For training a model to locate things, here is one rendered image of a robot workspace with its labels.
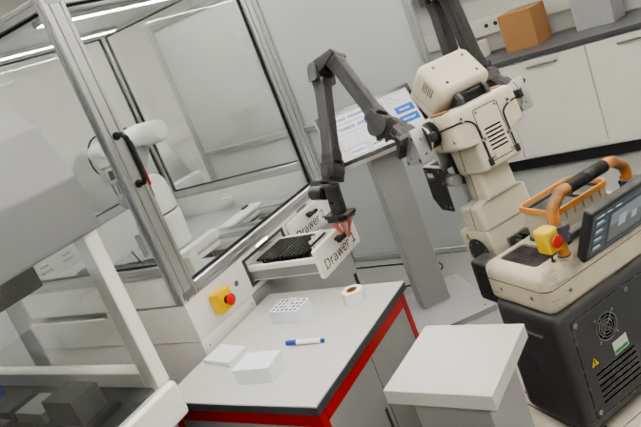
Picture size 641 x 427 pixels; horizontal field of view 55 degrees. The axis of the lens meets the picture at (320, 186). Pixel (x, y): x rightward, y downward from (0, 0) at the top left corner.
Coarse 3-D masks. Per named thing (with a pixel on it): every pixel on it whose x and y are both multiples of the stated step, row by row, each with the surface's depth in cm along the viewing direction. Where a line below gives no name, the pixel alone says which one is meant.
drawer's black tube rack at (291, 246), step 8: (280, 240) 245; (288, 240) 242; (296, 240) 238; (304, 240) 234; (272, 248) 240; (280, 248) 237; (288, 248) 233; (296, 248) 230; (304, 248) 226; (264, 256) 235; (272, 256) 231; (280, 256) 227; (288, 256) 225; (296, 256) 230; (304, 256) 227; (312, 256) 226
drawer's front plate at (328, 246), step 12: (324, 240) 217; (336, 240) 223; (348, 240) 230; (312, 252) 212; (324, 252) 216; (336, 252) 222; (348, 252) 228; (324, 264) 214; (336, 264) 220; (324, 276) 213
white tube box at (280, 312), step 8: (280, 304) 212; (296, 304) 208; (304, 304) 207; (272, 312) 209; (280, 312) 207; (288, 312) 205; (296, 312) 203; (304, 312) 206; (272, 320) 211; (280, 320) 208; (288, 320) 206; (296, 320) 204
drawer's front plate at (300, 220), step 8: (320, 200) 276; (304, 208) 267; (312, 208) 270; (320, 208) 275; (296, 216) 259; (304, 216) 264; (312, 216) 268; (320, 216) 274; (288, 224) 254; (296, 224) 258; (304, 224) 263; (320, 224) 273; (288, 232) 255; (296, 232) 257; (304, 232) 262
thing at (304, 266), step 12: (276, 240) 251; (264, 252) 244; (252, 264) 236; (264, 264) 227; (276, 264) 224; (288, 264) 222; (300, 264) 219; (312, 264) 216; (252, 276) 232; (264, 276) 229; (276, 276) 227; (288, 276) 224
